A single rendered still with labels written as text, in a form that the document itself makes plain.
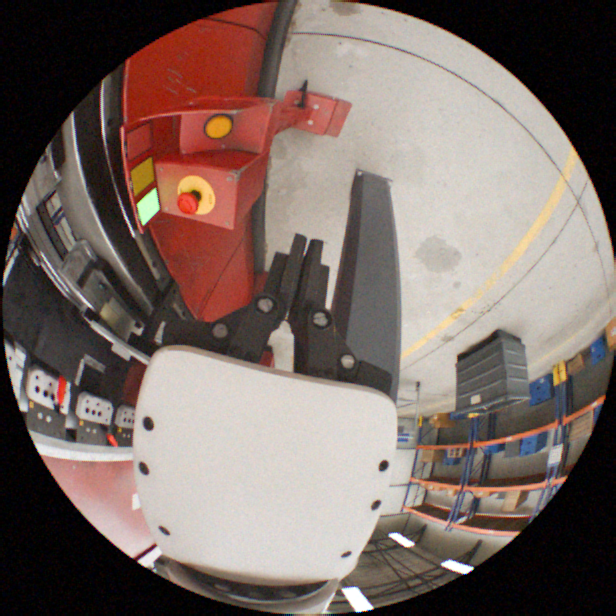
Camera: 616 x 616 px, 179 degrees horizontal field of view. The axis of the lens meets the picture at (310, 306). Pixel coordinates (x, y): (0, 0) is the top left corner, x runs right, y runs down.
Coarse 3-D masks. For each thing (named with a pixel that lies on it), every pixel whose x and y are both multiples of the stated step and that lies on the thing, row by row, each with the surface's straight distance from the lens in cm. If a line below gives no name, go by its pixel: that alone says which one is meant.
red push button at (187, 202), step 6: (186, 192) 33; (192, 192) 34; (198, 192) 34; (180, 198) 33; (186, 198) 32; (192, 198) 32; (198, 198) 34; (180, 204) 34; (186, 204) 33; (192, 204) 32; (198, 204) 33; (180, 210) 35; (186, 210) 34; (192, 210) 33
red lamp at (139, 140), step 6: (144, 126) 35; (150, 126) 35; (132, 132) 33; (138, 132) 34; (144, 132) 35; (150, 132) 36; (132, 138) 33; (138, 138) 34; (144, 138) 35; (150, 138) 36; (132, 144) 34; (138, 144) 34; (144, 144) 35; (150, 144) 36; (132, 150) 34; (138, 150) 35; (144, 150) 35; (132, 156) 34
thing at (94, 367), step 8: (88, 360) 67; (80, 368) 67; (88, 368) 67; (96, 368) 70; (104, 368) 73; (80, 376) 66; (88, 376) 68; (96, 376) 70; (80, 384) 67; (88, 384) 69; (96, 384) 71; (96, 392) 72
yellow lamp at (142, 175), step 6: (144, 162) 36; (150, 162) 37; (138, 168) 35; (144, 168) 36; (150, 168) 37; (132, 174) 35; (138, 174) 36; (144, 174) 36; (150, 174) 38; (132, 180) 35; (138, 180) 36; (144, 180) 37; (150, 180) 38; (138, 186) 36; (144, 186) 37; (138, 192) 36
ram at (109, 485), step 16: (32, 432) 62; (64, 448) 69; (80, 448) 73; (96, 448) 77; (112, 448) 83; (128, 448) 91; (48, 464) 69; (64, 464) 72; (80, 464) 76; (96, 464) 81; (112, 464) 87; (128, 464) 95; (64, 480) 75; (80, 480) 79; (96, 480) 84; (112, 480) 91; (128, 480) 100; (80, 496) 83; (96, 496) 89; (112, 496) 96; (128, 496) 106; (96, 512) 94; (112, 512) 101; (128, 512) 112; (112, 528) 108; (128, 528) 119; (144, 528) 134; (128, 544) 127; (144, 544) 144
